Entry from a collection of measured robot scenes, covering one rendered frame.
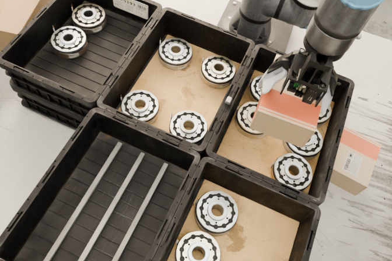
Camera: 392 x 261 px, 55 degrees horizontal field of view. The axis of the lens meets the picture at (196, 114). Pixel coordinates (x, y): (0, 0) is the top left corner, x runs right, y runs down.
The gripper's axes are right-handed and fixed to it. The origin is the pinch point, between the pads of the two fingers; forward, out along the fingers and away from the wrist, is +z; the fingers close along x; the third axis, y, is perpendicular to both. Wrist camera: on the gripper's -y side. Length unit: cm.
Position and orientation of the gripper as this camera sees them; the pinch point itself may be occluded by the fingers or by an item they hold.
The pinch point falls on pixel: (291, 96)
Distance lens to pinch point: 83.0
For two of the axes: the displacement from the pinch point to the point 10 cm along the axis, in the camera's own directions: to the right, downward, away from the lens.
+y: -3.5, 7.9, -5.0
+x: 9.3, 3.5, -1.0
